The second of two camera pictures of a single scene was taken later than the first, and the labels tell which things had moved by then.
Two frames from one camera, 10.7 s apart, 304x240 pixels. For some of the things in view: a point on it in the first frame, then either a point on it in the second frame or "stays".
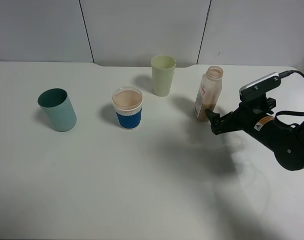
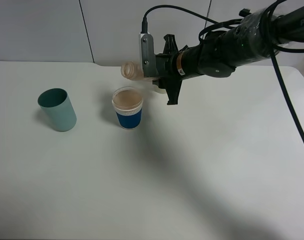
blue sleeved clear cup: [128, 103] stays
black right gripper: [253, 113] -> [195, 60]
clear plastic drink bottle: [209, 91] -> [135, 71]
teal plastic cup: [55, 104] stays
